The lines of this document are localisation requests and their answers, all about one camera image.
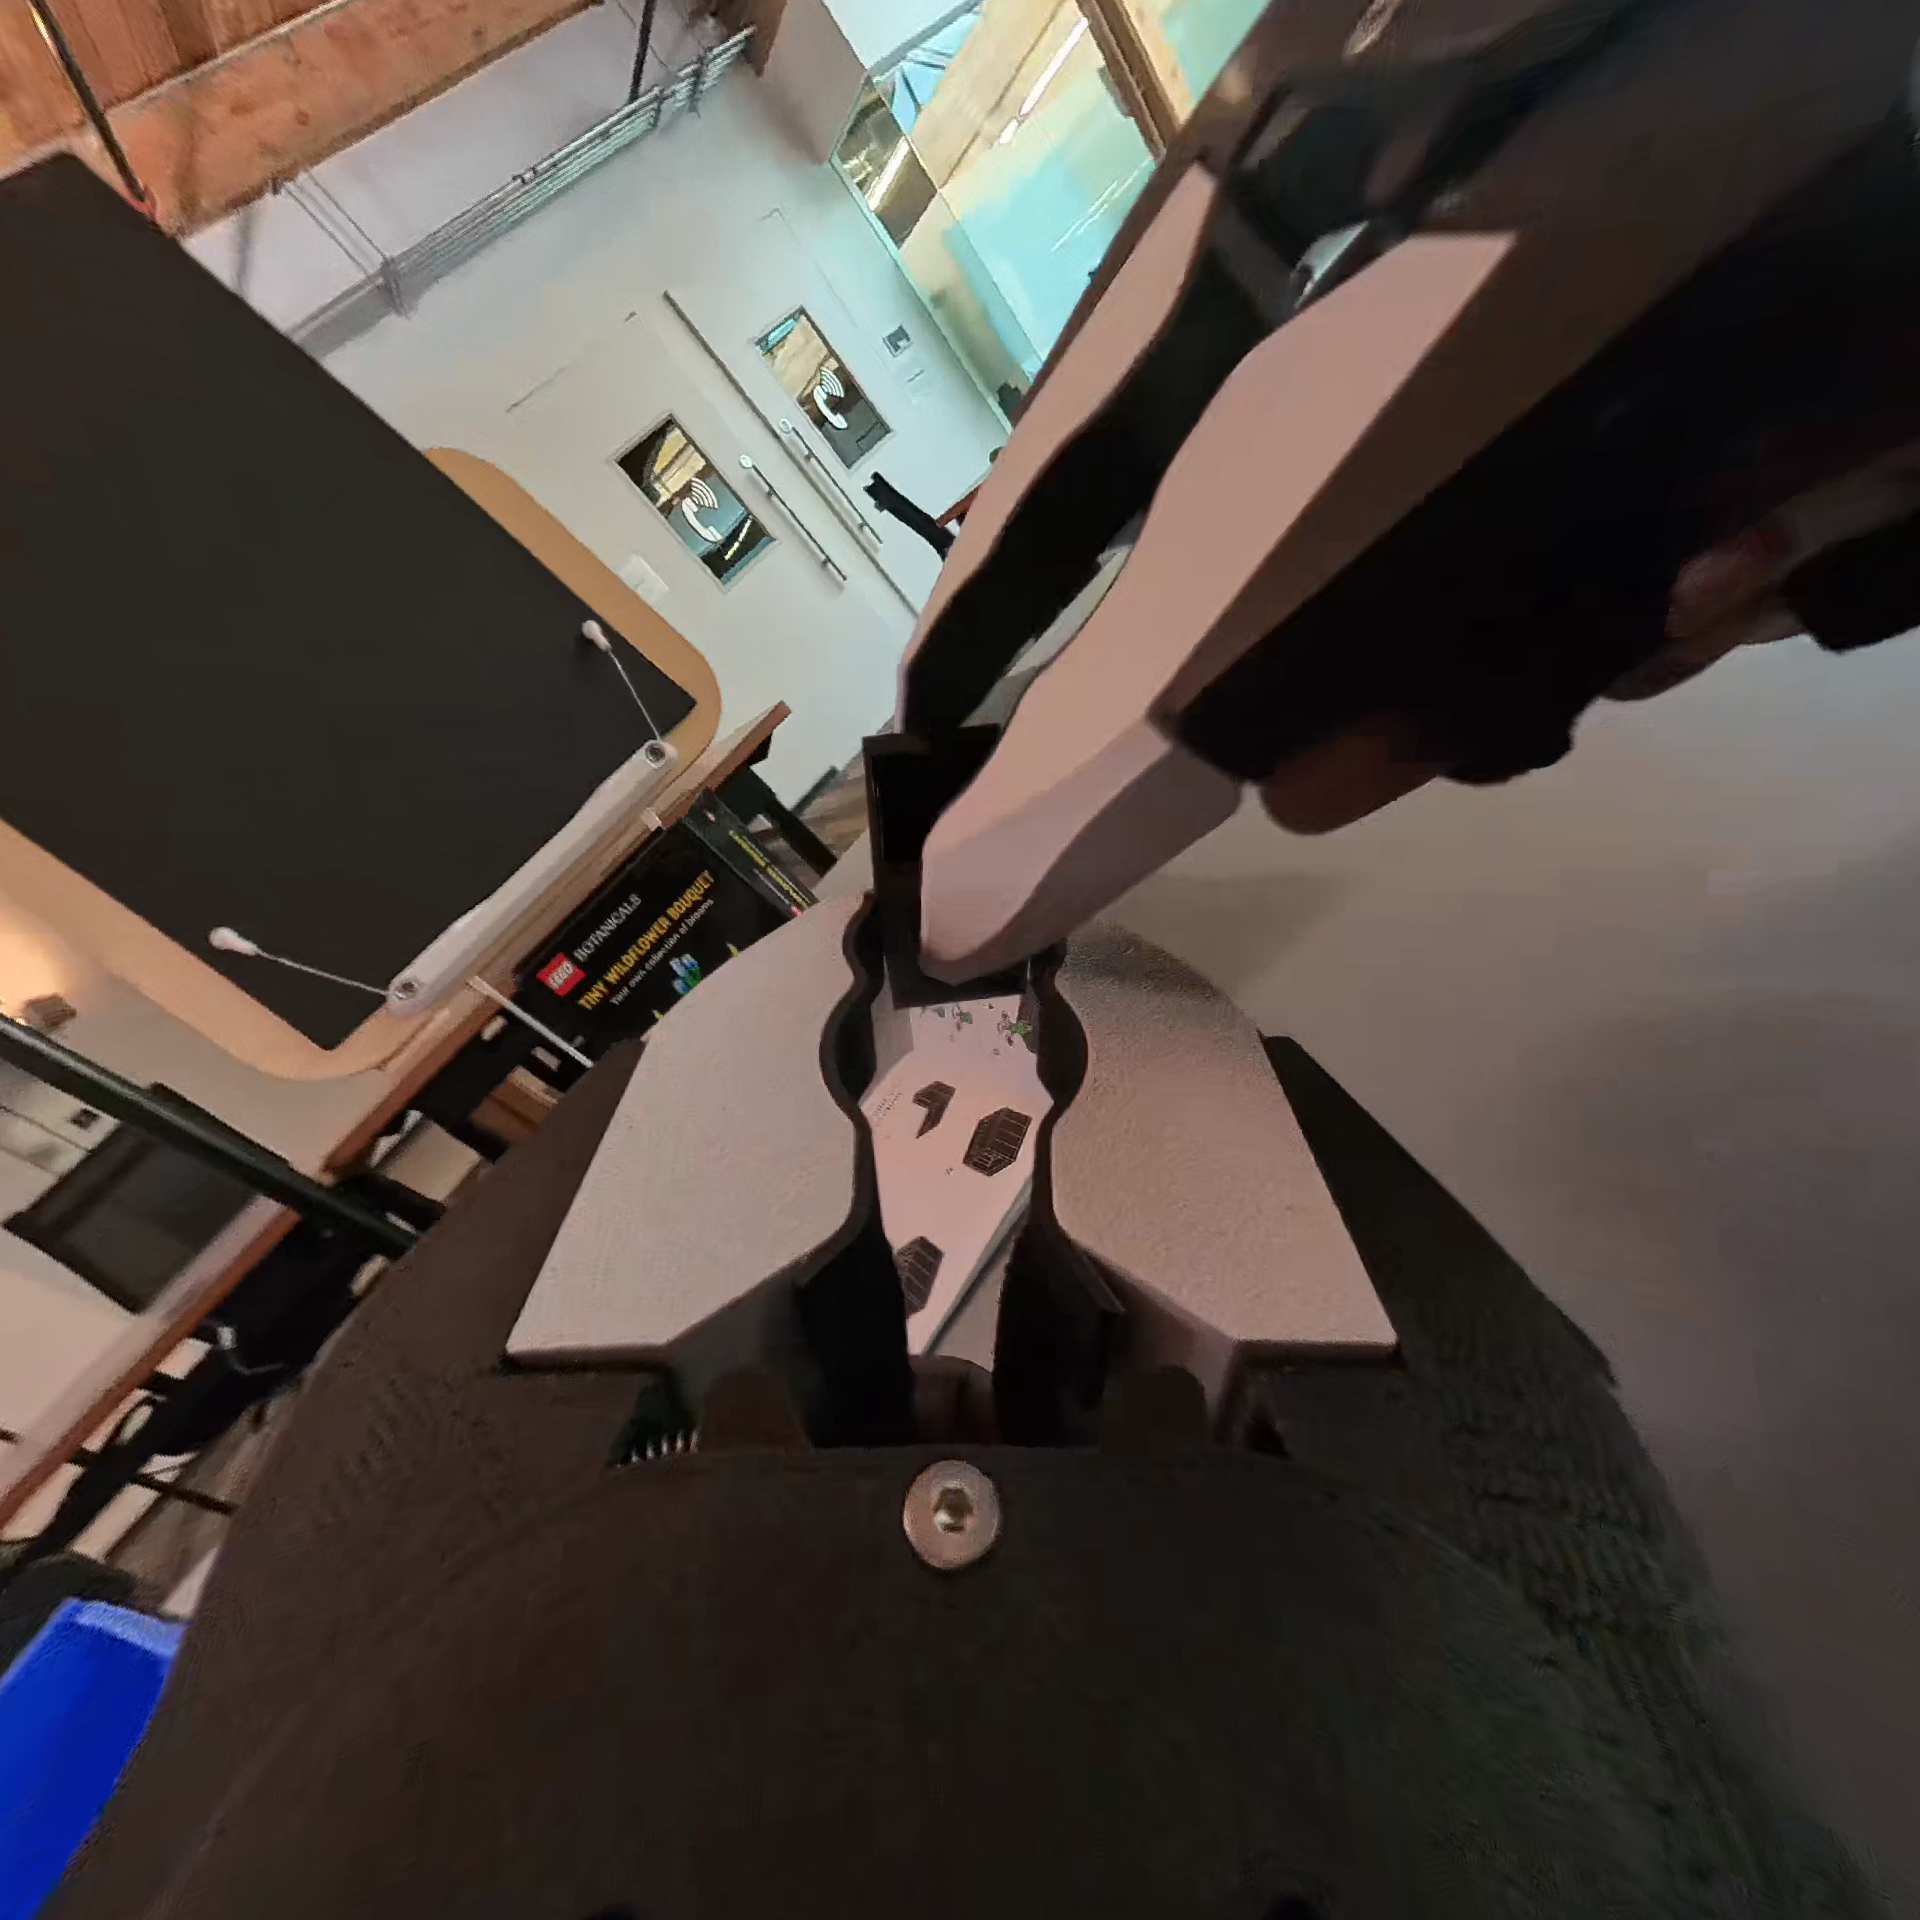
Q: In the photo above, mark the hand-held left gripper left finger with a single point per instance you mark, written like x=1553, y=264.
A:
x=692, y=1200

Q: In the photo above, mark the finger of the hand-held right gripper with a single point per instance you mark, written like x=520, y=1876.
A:
x=1065, y=423
x=1199, y=573

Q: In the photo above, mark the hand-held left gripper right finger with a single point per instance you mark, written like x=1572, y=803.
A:
x=1216, y=1200

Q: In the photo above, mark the white instruction booklet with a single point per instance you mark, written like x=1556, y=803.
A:
x=954, y=1156

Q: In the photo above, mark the black glossy cardboard box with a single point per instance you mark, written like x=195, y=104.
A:
x=646, y=940

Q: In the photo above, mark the blue plastic bin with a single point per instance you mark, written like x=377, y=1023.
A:
x=78, y=1770

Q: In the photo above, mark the grey desk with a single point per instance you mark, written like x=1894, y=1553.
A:
x=1680, y=1053

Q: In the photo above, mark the person's right hand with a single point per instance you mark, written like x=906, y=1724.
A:
x=1443, y=794

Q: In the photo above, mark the black light stand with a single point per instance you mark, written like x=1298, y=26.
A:
x=181, y=1126

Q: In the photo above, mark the black board on white stand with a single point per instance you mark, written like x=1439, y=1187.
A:
x=239, y=573

